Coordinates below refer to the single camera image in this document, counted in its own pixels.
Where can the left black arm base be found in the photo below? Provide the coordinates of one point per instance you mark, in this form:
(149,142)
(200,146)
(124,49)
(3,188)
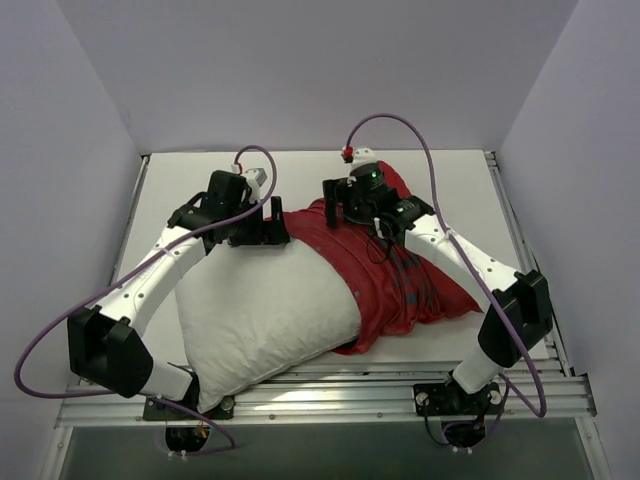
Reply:
(155,410)

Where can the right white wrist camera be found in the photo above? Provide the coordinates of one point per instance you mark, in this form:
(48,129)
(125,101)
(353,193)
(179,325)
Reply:
(357,157)

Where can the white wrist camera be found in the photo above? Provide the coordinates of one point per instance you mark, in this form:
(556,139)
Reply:
(255,179)
(357,157)

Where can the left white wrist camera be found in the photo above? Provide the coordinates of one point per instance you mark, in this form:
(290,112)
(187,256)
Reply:
(255,179)

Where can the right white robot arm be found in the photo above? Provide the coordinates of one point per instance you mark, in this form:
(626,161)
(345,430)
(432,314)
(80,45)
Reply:
(516,306)

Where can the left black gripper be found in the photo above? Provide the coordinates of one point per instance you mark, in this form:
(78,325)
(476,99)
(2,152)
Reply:
(270,230)

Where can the white pillow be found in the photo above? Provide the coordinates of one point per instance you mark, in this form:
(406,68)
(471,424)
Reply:
(249,313)

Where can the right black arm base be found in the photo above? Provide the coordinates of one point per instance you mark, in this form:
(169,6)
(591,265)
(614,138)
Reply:
(448,399)

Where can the red pillowcase with grey print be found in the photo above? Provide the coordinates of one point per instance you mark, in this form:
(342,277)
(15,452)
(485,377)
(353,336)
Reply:
(394,289)

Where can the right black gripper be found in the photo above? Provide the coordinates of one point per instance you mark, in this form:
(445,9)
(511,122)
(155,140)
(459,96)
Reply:
(335,198)

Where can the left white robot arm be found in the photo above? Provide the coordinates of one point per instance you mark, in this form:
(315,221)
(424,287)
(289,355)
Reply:
(105,339)

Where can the aluminium front rail frame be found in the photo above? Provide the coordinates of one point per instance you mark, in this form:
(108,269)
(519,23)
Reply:
(331,393)

